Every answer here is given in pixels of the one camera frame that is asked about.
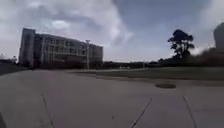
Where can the grass lawn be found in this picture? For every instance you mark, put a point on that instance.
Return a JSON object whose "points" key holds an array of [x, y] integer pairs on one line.
{"points": [[166, 72]]}

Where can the dark tree with spreading crown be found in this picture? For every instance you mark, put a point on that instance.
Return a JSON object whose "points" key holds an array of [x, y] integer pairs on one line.
{"points": [[181, 42]]}

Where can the pole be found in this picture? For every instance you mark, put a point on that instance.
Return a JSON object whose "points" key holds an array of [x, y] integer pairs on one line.
{"points": [[87, 55]]}

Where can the wide multi-storey building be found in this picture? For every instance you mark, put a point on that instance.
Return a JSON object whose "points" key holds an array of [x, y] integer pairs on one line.
{"points": [[56, 50]]}

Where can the manhole cover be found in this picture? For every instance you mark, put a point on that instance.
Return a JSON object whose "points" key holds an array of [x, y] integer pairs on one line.
{"points": [[165, 85]]}

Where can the grey concrete slab pavement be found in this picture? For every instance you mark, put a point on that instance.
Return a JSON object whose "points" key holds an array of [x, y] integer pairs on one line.
{"points": [[83, 100]]}

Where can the row of distant bushes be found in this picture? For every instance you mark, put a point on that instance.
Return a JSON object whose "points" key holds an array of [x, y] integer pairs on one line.
{"points": [[173, 61]]}

